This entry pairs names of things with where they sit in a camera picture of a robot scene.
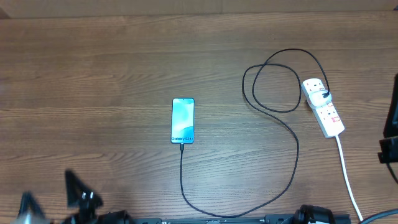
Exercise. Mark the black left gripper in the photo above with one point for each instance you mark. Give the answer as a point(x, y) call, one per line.
point(86, 206)

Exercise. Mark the Galaxy S24+ smartphone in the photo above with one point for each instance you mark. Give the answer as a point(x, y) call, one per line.
point(183, 121)

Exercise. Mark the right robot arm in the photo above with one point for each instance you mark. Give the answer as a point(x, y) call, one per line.
point(387, 156)

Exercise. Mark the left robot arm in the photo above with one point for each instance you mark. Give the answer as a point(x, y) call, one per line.
point(78, 195)

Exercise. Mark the white charger plug adapter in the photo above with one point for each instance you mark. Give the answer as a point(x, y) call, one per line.
point(320, 98)

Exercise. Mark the cardboard backdrop board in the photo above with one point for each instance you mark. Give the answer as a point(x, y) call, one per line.
point(16, 9)

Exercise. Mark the white power strip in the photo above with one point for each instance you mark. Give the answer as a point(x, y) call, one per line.
point(327, 116)

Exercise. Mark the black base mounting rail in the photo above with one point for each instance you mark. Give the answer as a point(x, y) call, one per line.
point(211, 220)

